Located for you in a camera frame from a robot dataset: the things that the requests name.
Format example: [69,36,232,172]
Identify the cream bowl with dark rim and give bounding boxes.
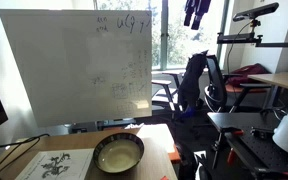
[93,133,145,173]

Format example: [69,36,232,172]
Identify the black jacket on chair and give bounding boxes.
[178,51,207,117]

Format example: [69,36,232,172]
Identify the white whiteboard with writing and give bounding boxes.
[0,9,152,127]

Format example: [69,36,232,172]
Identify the black mesh office chair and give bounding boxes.
[204,55,270,113]

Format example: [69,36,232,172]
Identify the dark red bag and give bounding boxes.
[228,63,269,87]

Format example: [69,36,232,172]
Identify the purple cloth hanging at window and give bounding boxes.
[184,0,211,30]

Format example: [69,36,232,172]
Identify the white booklet with black drawing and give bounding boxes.
[15,149,93,180]

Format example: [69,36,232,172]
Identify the light wooden side desk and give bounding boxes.
[249,72,288,89]

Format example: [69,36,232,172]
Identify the black perforated robot table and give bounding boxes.
[207,112,288,180]

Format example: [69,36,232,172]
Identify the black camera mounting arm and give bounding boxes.
[217,19,288,48]

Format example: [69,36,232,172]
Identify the black clamp with orange handle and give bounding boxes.
[212,127,244,169]

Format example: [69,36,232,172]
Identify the black camera on mount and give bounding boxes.
[233,2,279,22]

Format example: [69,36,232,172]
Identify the black cable on desk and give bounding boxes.
[0,133,51,180]

